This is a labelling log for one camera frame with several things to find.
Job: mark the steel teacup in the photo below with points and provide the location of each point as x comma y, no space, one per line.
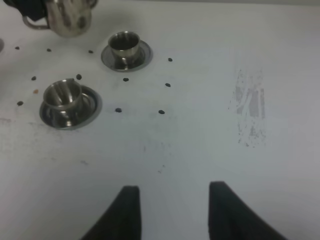
125,49
64,98

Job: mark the near steel saucer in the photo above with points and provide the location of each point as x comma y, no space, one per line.
92,105

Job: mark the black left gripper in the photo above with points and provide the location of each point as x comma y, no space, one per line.
33,9

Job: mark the far steel teacup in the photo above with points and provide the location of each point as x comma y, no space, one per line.
125,49

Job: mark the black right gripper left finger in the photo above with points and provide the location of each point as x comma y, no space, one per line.
122,220

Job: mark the stainless steel teapot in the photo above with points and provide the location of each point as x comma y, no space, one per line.
67,18

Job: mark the far steel saucer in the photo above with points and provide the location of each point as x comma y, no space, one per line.
145,55

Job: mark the near steel teacup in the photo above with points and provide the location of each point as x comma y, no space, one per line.
64,98

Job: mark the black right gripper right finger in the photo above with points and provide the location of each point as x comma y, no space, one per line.
229,218

